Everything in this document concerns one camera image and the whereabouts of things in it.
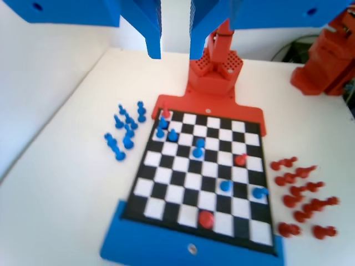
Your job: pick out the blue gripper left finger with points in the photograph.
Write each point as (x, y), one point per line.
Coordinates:
(83, 11)

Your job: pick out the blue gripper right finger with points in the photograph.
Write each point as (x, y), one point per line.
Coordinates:
(263, 12)

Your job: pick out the red chess king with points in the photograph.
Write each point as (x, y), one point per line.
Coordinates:
(166, 112)

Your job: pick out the red chess pawn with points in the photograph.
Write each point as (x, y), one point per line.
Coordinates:
(295, 190)
(280, 180)
(309, 208)
(301, 216)
(275, 165)
(289, 161)
(240, 160)

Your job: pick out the blue chess king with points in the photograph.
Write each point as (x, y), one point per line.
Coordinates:
(197, 152)

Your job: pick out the red chess bishop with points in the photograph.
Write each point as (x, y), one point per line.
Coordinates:
(291, 176)
(206, 219)
(305, 171)

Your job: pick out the red chess queen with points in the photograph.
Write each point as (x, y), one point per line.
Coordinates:
(327, 202)

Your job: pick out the red chess rook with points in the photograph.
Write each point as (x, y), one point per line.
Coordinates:
(288, 230)
(324, 232)

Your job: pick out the black and white chessboard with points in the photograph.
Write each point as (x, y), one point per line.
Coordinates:
(180, 171)

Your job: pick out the blue base plate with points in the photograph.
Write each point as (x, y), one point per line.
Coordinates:
(152, 243)

